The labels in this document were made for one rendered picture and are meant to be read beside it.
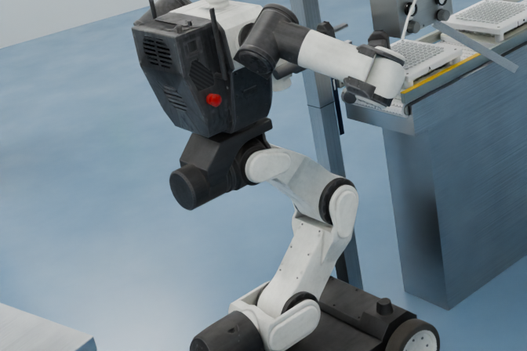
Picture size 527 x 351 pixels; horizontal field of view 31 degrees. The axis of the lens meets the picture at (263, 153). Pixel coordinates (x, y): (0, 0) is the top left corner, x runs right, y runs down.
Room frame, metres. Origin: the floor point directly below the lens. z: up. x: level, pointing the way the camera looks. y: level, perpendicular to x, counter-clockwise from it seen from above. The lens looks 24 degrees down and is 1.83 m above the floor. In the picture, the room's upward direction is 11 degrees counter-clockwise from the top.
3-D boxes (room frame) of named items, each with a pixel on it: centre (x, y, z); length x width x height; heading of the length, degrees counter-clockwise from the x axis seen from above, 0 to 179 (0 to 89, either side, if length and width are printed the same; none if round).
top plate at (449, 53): (2.67, -0.48, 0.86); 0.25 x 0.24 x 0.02; 35
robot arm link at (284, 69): (2.51, -0.11, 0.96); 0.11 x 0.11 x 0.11; 27
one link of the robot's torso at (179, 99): (2.29, 0.09, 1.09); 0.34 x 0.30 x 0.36; 35
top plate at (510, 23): (2.91, -0.82, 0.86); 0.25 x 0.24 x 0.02; 35
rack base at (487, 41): (2.91, -0.82, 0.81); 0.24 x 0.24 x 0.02; 35
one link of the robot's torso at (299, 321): (2.31, 0.06, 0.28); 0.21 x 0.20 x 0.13; 125
